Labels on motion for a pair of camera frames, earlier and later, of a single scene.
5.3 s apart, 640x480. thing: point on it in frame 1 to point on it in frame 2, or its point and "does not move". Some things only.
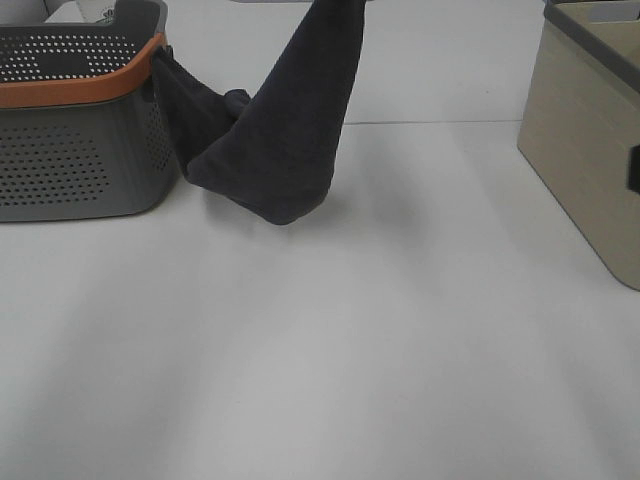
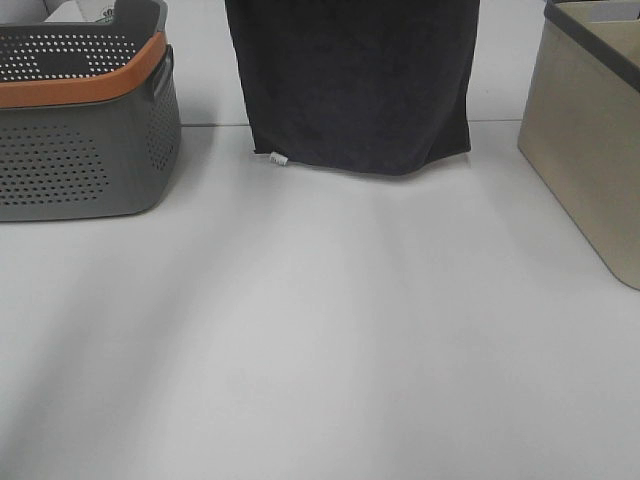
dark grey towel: [272, 152] to [372, 86]
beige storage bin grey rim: [581, 123] does not move
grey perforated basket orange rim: [83, 132] does not move
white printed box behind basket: [84, 11] does not move
